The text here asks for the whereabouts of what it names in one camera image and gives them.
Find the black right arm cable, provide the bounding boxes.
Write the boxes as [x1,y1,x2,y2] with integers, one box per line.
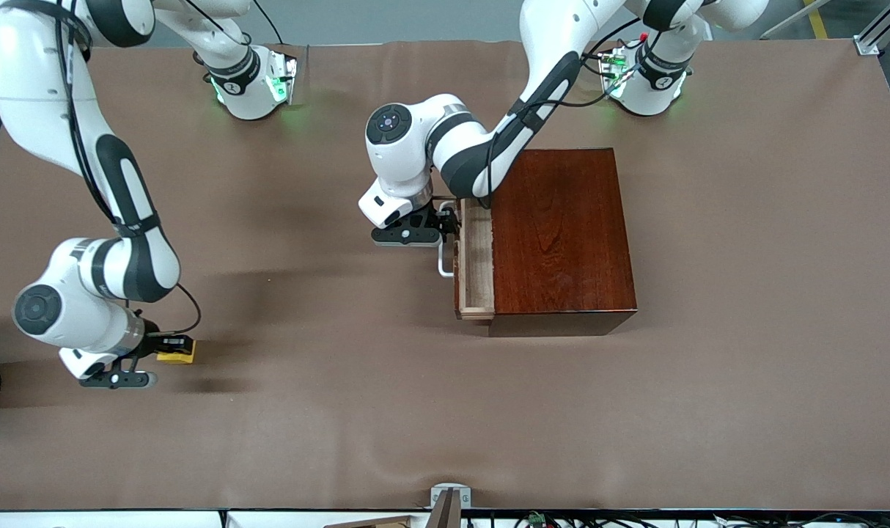
[53,18,203,338]

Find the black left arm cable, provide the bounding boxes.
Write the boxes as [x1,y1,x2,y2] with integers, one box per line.
[485,18,662,200]

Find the grey metal camera bracket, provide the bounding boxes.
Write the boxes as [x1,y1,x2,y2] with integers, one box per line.
[424,483,472,528]

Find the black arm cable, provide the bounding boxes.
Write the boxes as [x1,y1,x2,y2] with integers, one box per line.
[485,18,662,200]
[53,18,203,338]

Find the tangled black cables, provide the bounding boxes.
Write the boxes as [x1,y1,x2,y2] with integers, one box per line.
[515,511,890,528]

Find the light wooden board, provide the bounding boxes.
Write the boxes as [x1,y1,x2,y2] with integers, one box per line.
[324,516,413,528]

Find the wooden drawer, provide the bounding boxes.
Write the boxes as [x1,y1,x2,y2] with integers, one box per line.
[454,198,496,321]

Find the aluminium frame profile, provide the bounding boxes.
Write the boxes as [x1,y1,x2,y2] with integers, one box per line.
[854,0,890,56]

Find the dark wooden drawer cabinet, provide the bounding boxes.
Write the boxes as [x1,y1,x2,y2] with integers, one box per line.
[485,148,639,338]

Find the brown table cover sheet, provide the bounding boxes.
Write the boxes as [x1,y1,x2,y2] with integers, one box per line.
[0,38,890,512]

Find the yellow block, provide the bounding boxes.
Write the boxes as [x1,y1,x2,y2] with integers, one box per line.
[156,336,197,366]

